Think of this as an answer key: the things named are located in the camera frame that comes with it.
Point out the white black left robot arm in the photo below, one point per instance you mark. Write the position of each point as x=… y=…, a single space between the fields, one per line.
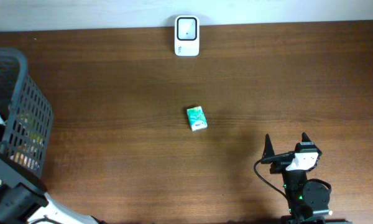
x=24 y=198

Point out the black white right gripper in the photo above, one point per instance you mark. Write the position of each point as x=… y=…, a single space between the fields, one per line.
x=281 y=162

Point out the grey plastic lattice basket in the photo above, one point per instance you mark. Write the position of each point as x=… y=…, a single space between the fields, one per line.
x=26 y=112

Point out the teal tissue pack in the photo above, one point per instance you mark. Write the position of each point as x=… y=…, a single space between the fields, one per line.
x=196 y=118

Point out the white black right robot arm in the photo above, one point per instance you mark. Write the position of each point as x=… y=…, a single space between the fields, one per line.
x=308 y=199

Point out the white barcode scanner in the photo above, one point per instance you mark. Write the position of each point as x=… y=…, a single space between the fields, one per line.
x=186 y=36

